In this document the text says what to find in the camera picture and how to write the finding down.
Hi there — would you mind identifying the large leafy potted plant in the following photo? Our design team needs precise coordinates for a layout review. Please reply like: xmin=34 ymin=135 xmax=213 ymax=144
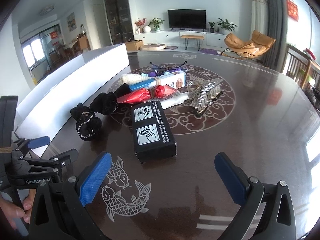
xmin=217 ymin=18 xmax=237 ymax=33

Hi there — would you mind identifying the wooden dining table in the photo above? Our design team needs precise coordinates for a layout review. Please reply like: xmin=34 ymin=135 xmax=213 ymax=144
xmin=66 ymin=40 xmax=83 ymax=57

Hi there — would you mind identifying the orange lounge chair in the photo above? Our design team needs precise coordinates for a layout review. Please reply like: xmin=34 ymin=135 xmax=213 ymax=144
xmin=224 ymin=30 xmax=276 ymax=60

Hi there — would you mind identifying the bushy green potted plant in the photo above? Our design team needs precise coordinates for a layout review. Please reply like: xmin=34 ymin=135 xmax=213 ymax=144
xmin=149 ymin=17 xmax=165 ymax=31

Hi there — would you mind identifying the black printed box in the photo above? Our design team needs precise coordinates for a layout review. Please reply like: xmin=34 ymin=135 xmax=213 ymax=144
xmin=130 ymin=100 xmax=177 ymax=161

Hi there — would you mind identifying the rhinestone hair clip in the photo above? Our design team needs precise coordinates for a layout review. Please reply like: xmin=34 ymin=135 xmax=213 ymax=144
xmin=187 ymin=78 xmax=224 ymax=118

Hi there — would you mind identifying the wooden bench with metal legs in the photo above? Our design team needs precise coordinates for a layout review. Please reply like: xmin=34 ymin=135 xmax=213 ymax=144
xmin=180 ymin=34 xmax=205 ymax=50

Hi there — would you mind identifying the red snack packet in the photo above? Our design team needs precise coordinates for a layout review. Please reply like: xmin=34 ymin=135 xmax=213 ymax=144
xmin=116 ymin=85 xmax=177 ymax=105

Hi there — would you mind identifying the white television cabinet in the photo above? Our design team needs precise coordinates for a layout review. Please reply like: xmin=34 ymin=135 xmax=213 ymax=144
xmin=133 ymin=29 xmax=235 ymax=47

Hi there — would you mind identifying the red wall hanging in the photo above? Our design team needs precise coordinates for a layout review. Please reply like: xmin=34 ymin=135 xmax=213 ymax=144
xmin=286 ymin=0 xmax=300 ymax=22

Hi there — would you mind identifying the framed wall picture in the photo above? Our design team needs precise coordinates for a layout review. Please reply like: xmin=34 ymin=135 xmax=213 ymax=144
xmin=66 ymin=12 xmax=76 ymax=29

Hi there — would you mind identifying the black velvet hair band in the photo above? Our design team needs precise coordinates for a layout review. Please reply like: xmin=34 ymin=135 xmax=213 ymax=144
xmin=70 ymin=83 xmax=130 ymax=142

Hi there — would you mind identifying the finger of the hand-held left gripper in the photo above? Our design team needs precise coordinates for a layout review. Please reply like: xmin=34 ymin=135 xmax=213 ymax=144
xmin=0 ymin=95 xmax=51 ymax=155
xmin=10 ymin=149 xmax=79 ymax=178

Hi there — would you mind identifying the white tube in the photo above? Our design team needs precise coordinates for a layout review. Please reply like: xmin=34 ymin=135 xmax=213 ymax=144
xmin=160 ymin=92 xmax=190 ymax=109

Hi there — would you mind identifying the brown cardboard box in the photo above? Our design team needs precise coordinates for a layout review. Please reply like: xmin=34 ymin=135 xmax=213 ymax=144
xmin=124 ymin=39 xmax=144 ymax=52

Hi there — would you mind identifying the white cardboard box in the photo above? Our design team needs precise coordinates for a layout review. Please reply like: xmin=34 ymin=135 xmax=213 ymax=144
xmin=14 ymin=43 xmax=129 ymax=160

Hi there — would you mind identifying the purple floor mat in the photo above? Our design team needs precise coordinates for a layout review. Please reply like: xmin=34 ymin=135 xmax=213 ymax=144
xmin=199 ymin=48 xmax=225 ymax=55

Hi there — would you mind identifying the blue toothpaste box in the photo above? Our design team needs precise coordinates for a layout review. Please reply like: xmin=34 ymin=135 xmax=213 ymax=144
xmin=128 ymin=70 xmax=187 ymax=91

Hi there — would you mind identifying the wooden dining chair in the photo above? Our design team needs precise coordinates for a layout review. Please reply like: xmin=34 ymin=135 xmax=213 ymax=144
xmin=77 ymin=35 xmax=91 ymax=52

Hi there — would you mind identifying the round wooden tray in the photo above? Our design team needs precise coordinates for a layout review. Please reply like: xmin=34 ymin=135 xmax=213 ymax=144
xmin=139 ymin=43 xmax=165 ymax=51

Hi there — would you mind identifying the white standing air conditioner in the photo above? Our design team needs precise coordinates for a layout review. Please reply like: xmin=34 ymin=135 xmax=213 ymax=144
xmin=250 ymin=0 xmax=268 ymax=40

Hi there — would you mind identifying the person's left hand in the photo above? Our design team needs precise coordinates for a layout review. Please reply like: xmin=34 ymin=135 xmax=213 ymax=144
xmin=0 ymin=195 xmax=35 ymax=230

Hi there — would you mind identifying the red flower bouquet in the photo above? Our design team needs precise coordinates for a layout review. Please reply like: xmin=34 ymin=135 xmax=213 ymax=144
xmin=134 ymin=18 xmax=147 ymax=33

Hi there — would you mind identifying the black television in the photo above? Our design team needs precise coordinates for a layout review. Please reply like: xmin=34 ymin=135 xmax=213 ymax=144
xmin=168 ymin=9 xmax=207 ymax=30

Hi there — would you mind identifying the dark patterned desktop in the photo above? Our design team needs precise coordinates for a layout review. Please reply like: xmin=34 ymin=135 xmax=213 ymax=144
xmin=41 ymin=49 xmax=320 ymax=240

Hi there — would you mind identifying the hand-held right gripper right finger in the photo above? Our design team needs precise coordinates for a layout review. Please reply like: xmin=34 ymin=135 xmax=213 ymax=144
xmin=214 ymin=152 xmax=297 ymax=240

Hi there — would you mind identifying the grey curtain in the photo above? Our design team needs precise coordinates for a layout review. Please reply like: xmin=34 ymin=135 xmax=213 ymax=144
xmin=259 ymin=0 xmax=287 ymax=73

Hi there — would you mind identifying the beige towel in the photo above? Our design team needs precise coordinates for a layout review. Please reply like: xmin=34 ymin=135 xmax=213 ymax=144
xmin=121 ymin=73 xmax=143 ymax=85

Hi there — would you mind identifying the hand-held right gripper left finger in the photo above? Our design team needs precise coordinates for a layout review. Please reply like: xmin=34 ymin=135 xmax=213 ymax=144
xmin=29 ymin=151 xmax=112 ymax=240

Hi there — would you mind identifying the dark glass bookcase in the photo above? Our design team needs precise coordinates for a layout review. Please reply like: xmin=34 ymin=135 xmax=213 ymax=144
xmin=102 ymin=0 xmax=133 ymax=46

